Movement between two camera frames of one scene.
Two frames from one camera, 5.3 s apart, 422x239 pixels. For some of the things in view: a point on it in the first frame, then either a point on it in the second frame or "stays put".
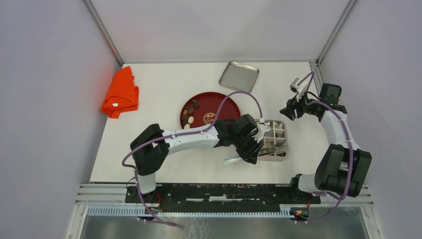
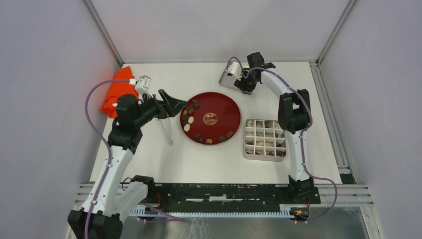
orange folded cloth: [123, 94] stays put
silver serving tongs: [268, 151] -> [165, 125]
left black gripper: [251, 155] -> [174, 105]
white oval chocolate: [190, 120] stays put
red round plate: [201, 109] stays put
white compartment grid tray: [274, 149] stays put
